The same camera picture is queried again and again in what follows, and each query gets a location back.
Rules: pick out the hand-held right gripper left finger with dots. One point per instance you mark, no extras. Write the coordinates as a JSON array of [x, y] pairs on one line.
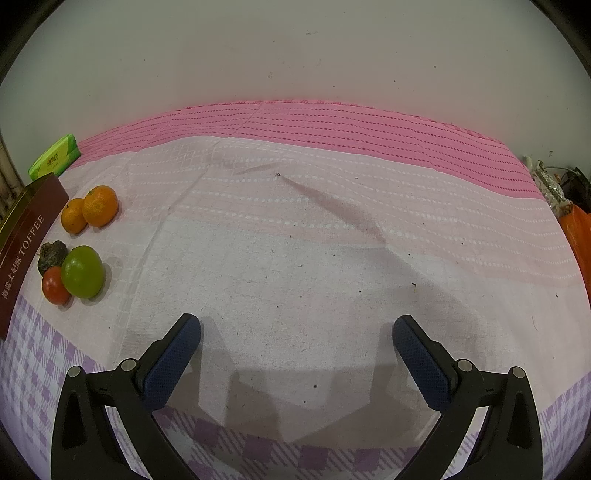
[[171, 364]]

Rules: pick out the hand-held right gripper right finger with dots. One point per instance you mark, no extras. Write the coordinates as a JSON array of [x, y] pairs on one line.
[[422, 364]]

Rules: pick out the green tomato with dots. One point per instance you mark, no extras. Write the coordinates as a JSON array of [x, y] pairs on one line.
[[83, 272]]

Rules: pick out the red tomato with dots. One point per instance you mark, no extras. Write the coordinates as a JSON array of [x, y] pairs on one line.
[[54, 287]]

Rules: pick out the dark purple mangosteen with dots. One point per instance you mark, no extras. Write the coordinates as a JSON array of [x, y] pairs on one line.
[[50, 256]]

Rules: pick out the orange mandarin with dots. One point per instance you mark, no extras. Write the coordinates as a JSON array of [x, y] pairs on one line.
[[73, 218], [100, 206]]

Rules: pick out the maroon and gold tin box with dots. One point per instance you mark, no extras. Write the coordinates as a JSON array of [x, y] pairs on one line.
[[32, 230]]

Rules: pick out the lilac checked tablecloth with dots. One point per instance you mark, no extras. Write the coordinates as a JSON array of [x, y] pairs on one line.
[[295, 258]]

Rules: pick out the orange plastic bag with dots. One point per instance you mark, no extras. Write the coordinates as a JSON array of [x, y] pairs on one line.
[[577, 244]]

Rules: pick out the silver foil packet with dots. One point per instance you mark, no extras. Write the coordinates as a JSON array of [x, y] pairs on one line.
[[549, 184]]

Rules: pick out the green tissue box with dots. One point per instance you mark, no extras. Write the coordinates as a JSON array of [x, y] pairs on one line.
[[53, 157]]

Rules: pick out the bamboo furniture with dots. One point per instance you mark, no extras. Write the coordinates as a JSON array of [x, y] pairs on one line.
[[7, 184]]

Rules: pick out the pink foam mat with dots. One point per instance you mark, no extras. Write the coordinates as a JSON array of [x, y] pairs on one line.
[[323, 124]]

